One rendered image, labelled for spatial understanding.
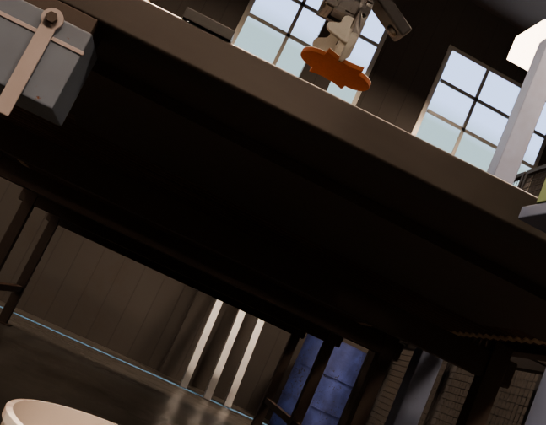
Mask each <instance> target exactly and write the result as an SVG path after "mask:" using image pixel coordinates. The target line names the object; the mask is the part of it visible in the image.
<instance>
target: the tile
mask: <svg viewBox="0 0 546 425"><path fill-rule="evenodd" d="M300 56H301V58H302V59H303V61H304V62H305V63H306V64H308V65H309V66H310V67H311V69H310V72H312V73H316V74H319V75H321V76H323V77H324V78H326V79H328V80H330V81H332V82H333V83H335V84H336V85H337V86H338V87H339V88H340V89H342V88H343V87H344V86H346V87H348V88H350V89H353V90H357V91H366V90H368V89H369V87H370V85H371V81H370V79H369V78H368V77H367V76H366V75H365V74H364V73H362V72H363V70H364V67H361V66H359V65H356V64H354V63H352V62H350V61H348V60H346V59H345V60H344V61H342V62H339V61H338V59H339V58H340V55H338V54H337V53H336V52H335V51H333V50H332V49H331V48H329V49H328V50H327V51H324V50H322V49H319V48H316V47H313V46H307V47H304V48H303V50H302V52H301V53H300Z"/></svg>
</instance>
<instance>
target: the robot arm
mask: <svg viewBox="0 0 546 425"><path fill-rule="evenodd" d="M371 10H372V11H373V13H374V14H375V15H376V17H377V18H378V19H379V21H380V22H381V24H382V26H383V27H384V28H385V30H386V31H387V33H388V34H389V35H390V37H391V38H392V40H393V41H398V40H400V39H401V38H402V37H404V36H405V35H406V34H407V33H409V32H410V31H411V27H410V25H409V24H408V22H407V20H406V19H405V18H404V17H403V15H402V13H401V12H400V11H399V9H398V8H397V6H396V4H395V3H394V2H393V0H322V3H321V6H320V7H319V9H318V11H317V13H316V15H317V16H319V17H321V18H323V19H325V20H328V21H329V22H328V23H327V30H328V31H329V32H330V33H331V34H330V35H329V36H328V37H317V38H315V39H314V40H313V42H312V46H313V47H316V48H319V49H322V50H324V51H327V50H328V49H329V48H331V49H332V50H333V51H335V52H336V53H337V54H338V55H340V58H339V59H338V61H339V62H342V61H344V60H345V59H347V58H349V57H350V55H351V53H352V51H353V49H354V46H355V44H356V42H357V40H358V39H359V36H360V34H361V32H362V29H363V28H364V26H365V22H366V20H367V19H368V17H369V15H370V12H371ZM337 41H338V43H337ZM336 43H337V44H336Z"/></svg>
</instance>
